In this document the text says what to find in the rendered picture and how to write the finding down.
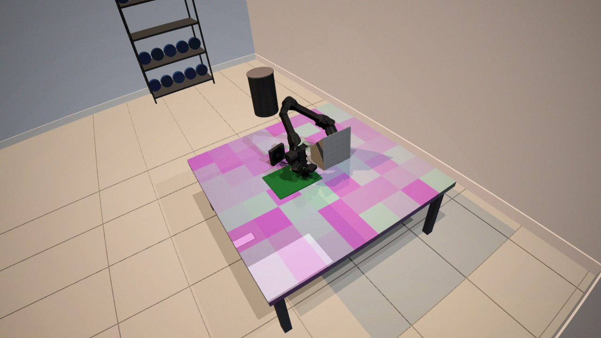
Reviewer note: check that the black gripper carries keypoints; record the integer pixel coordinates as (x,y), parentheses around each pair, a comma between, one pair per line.
(310,168)

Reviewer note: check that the green circuit board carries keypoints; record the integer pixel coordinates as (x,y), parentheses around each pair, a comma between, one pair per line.
(285,182)

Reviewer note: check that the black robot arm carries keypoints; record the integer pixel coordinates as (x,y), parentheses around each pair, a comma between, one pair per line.
(295,151)

